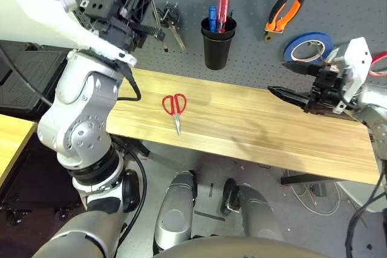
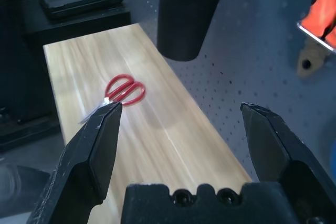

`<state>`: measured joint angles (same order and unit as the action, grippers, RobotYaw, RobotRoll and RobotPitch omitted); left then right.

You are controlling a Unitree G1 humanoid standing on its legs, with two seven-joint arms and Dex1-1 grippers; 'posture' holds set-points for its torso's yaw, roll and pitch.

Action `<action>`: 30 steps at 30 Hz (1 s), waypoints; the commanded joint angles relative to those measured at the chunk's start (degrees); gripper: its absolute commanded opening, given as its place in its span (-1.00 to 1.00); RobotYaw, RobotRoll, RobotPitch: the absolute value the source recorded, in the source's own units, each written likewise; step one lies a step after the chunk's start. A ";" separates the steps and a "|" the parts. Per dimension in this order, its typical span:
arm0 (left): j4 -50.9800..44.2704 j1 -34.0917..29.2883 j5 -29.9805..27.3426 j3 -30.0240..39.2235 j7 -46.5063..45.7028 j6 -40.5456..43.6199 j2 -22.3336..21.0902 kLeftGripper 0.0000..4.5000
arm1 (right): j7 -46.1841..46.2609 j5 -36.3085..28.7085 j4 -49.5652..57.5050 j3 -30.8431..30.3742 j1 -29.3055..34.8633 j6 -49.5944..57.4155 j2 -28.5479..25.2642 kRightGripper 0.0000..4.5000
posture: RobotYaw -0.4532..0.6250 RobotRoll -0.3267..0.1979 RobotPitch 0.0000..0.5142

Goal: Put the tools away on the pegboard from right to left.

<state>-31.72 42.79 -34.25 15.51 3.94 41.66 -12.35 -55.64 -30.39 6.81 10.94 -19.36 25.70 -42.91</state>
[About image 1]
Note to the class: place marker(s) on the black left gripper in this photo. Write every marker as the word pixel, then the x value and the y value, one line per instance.
pixel 115 28

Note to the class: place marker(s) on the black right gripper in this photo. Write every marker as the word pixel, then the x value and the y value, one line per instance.
pixel 328 92

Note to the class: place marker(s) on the orange black pliers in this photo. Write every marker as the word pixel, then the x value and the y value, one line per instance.
pixel 287 13

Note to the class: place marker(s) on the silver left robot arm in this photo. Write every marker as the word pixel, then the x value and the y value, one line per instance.
pixel 81 113

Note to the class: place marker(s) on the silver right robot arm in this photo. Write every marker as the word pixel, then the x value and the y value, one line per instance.
pixel 375 110

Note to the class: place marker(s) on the blue tape roll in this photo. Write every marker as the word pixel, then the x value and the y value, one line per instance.
pixel 288 49

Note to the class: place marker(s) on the red tape roll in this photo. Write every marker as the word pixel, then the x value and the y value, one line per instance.
pixel 379 58

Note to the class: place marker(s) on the black plastic cup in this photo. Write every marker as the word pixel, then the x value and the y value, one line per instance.
pixel 216 52

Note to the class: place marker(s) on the black metal table leg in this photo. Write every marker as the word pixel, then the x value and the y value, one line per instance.
pixel 302 178
pixel 140 149

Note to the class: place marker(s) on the black power adapter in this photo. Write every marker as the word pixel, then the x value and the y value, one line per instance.
pixel 320 190

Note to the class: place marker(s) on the black robot right foot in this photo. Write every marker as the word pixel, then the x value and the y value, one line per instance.
pixel 228 194

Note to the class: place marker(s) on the light grey panel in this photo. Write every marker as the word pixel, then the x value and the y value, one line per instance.
pixel 362 197

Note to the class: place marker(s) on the black ribbed storage case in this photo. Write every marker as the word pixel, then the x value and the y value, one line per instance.
pixel 30 67

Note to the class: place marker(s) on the silver robot right leg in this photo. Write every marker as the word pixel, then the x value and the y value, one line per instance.
pixel 260 215

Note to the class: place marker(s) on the silver robot leg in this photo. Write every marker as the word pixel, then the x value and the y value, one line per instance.
pixel 260 215
pixel 172 215

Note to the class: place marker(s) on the short black floor tape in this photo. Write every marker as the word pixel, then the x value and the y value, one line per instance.
pixel 210 190

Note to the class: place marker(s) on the long black floor tape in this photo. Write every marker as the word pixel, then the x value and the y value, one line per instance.
pixel 210 215

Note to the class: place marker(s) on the grey robot torso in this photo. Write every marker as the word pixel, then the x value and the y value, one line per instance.
pixel 242 247

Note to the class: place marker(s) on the silver robot left leg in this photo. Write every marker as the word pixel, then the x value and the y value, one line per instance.
pixel 172 215

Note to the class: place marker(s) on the yellow wooden side table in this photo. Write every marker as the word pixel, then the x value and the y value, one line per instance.
pixel 12 143

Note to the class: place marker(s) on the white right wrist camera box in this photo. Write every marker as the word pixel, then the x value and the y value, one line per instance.
pixel 359 61

